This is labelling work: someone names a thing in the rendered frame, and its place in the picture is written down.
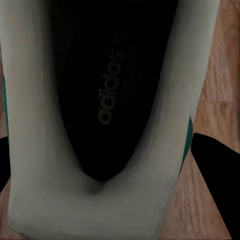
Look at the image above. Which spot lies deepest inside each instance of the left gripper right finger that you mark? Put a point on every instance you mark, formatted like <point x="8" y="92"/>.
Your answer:
<point x="220" y="168"/>

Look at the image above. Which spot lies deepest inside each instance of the gym shoe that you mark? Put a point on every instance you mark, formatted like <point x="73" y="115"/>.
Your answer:
<point x="100" y="98"/>

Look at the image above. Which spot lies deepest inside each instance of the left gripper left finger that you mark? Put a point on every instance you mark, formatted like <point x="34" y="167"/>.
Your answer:
<point x="5" y="166"/>

